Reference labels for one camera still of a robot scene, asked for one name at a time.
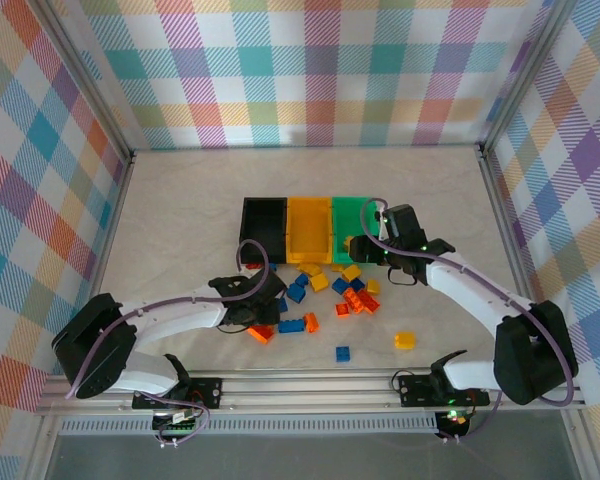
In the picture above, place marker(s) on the long blue lego brick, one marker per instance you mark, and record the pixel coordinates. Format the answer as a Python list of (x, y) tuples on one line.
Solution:
[(291, 326)]

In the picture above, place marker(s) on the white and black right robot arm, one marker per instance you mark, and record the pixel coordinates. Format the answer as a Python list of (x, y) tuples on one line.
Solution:
[(480, 295)]

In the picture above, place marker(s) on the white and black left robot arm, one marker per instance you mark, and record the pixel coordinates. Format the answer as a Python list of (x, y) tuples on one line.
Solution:
[(180, 320)]

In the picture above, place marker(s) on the green plastic container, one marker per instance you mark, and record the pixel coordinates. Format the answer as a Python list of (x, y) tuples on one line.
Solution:
[(347, 215)]

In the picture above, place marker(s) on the large orange lego brick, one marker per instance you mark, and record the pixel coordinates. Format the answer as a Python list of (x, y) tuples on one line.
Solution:
[(368, 302)]

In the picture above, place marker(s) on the yellow plastic container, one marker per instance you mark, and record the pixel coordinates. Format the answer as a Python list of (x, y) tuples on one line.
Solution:
[(310, 225)]

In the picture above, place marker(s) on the black plastic container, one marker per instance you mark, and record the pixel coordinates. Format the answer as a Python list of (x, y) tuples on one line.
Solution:
[(262, 235)]

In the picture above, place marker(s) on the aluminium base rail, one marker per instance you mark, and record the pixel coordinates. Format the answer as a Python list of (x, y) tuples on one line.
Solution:
[(305, 395)]

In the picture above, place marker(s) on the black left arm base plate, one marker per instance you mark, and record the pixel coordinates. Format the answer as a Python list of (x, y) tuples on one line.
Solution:
[(210, 390)]

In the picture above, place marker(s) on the aluminium table side rail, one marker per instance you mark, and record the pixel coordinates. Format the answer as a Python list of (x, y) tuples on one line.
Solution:
[(510, 225), (98, 250)]

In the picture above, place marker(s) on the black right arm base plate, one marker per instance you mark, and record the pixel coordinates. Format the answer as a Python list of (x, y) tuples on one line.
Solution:
[(415, 390)]

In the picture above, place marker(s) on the aluminium frame post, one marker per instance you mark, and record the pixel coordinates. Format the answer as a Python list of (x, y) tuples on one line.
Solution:
[(92, 85), (522, 75)]

